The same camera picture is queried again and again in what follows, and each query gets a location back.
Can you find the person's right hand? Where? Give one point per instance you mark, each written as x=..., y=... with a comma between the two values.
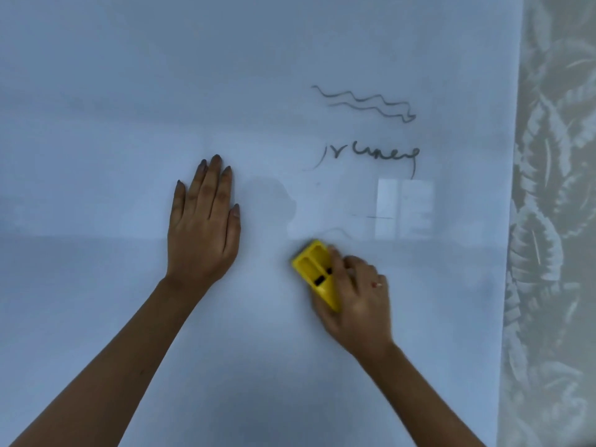
x=363, y=316

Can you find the person's left hand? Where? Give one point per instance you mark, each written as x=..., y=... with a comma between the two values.
x=200, y=246

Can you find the person's right thumb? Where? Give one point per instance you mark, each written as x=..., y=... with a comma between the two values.
x=323, y=311

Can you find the person's left little finger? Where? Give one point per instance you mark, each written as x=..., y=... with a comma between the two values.
x=177, y=204

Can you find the person's right middle finger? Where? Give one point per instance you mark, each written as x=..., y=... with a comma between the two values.
x=357, y=266

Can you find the person's left thumb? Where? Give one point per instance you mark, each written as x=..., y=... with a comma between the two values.
x=233, y=232

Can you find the person's left middle finger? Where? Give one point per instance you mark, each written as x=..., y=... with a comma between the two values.
x=212, y=188

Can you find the yellow plastic whiteboard eraser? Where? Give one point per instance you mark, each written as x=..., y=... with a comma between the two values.
x=311, y=263

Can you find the person's left forearm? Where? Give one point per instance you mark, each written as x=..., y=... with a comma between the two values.
x=116, y=367

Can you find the person's right forearm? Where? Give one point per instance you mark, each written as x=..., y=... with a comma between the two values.
x=419, y=400

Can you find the white glossy whiteboard sheet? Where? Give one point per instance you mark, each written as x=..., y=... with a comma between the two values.
x=116, y=88

